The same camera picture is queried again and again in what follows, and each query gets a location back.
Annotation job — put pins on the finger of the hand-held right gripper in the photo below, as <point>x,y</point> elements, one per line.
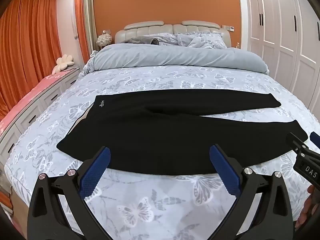
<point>315,137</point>
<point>296,141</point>

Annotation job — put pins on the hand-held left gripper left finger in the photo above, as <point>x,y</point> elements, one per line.
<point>95,172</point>

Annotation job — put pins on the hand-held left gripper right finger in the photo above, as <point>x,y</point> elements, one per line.
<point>223,170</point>

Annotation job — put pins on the black pants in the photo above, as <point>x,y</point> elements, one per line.
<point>155,135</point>

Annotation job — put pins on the person's right hand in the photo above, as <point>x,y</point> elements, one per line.
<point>306,212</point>

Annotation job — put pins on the bed with butterfly print sheet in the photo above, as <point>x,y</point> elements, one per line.
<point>155,205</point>

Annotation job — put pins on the white drawer cabinet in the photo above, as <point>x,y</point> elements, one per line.
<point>32,112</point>

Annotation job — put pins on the pink cloth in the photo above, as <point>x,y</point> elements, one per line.
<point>30,92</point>

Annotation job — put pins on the white wardrobe doors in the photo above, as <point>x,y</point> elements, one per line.
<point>282,30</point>

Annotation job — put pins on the white flower-shaped cushion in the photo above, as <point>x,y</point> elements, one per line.
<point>63,63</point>

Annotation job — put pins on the grey duvet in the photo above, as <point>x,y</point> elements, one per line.
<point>162,57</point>

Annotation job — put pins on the butterfly print pillow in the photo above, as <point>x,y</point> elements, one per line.
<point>200,40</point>

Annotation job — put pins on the white feather lamp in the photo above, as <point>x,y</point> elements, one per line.
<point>103,40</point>

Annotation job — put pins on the dark grey blanket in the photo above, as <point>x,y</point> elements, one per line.
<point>141,41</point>

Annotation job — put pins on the wide orange curtain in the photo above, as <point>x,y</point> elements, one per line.
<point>27,50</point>

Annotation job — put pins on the beige padded headboard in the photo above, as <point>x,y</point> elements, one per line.
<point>150,28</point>

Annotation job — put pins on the narrow orange curtain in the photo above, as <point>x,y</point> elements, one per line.
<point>81,17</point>

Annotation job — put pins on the white wall switch panel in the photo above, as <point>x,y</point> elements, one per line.
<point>228,28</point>

